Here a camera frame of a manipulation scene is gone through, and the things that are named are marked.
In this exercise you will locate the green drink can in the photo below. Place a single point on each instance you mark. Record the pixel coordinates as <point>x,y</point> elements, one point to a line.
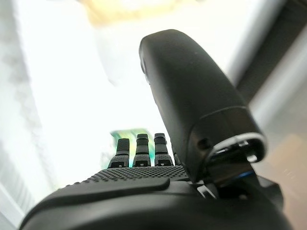
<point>132,134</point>

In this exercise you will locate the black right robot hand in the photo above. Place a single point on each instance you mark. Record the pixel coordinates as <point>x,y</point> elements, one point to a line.
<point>192,83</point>

